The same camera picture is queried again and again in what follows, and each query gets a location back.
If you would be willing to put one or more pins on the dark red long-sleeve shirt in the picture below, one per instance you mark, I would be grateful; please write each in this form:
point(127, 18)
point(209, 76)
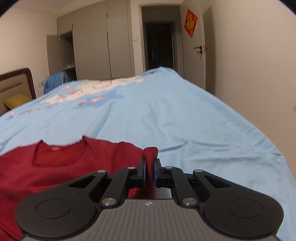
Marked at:
point(34, 168)

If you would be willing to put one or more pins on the mustard yellow pillow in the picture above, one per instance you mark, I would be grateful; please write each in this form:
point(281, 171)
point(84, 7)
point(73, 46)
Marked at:
point(16, 101)

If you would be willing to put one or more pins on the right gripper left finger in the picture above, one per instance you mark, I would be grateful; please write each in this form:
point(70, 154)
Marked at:
point(120, 183)

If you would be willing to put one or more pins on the blue garment on chair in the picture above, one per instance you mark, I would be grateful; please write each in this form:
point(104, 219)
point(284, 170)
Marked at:
point(55, 80)

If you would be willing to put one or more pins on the red fu door decoration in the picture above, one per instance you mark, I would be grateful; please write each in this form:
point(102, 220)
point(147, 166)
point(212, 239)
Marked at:
point(190, 22)

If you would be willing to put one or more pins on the grey built-in wardrobe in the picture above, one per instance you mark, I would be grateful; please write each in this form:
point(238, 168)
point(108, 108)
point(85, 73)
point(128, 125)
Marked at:
point(94, 42)

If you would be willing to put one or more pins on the black door handle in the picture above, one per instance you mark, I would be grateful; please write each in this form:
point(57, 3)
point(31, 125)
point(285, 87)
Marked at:
point(201, 49)

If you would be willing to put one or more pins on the light blue cartoon bedsheet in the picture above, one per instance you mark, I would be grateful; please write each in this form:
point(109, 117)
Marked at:
point(190, 127)

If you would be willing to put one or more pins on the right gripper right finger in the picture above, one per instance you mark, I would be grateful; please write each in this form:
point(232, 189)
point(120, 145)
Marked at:
point(178, 182)

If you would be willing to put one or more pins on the white bedroom door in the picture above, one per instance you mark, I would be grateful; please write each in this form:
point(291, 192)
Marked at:
point(194, 63)

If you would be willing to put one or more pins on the brown padded headboard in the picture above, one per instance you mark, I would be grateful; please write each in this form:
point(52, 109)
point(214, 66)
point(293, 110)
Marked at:
point(16, 82)

